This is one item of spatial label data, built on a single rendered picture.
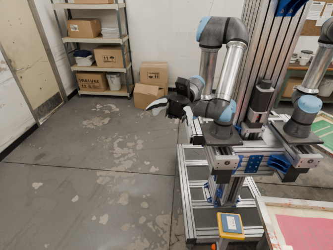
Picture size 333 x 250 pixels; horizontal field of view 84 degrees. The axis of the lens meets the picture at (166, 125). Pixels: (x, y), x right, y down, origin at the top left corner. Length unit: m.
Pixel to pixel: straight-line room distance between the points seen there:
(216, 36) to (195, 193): 1.64
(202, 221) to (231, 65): 1.53
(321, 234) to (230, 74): 0.98
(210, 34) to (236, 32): 0.12
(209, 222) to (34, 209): 1.93
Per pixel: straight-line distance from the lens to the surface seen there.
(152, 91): 3.72
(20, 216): 2.77
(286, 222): 1.34
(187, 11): 4.24
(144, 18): 4.33
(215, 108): 0.83
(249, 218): 2.17
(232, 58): 0.91
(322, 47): 1.40
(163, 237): 2.17
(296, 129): 1.40
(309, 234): 1.36
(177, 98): 0.66
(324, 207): 1.48
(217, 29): 0.98
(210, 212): 2.09
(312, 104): 1.34
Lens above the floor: 1.99
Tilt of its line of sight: 35 degrees down
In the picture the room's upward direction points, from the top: straight up
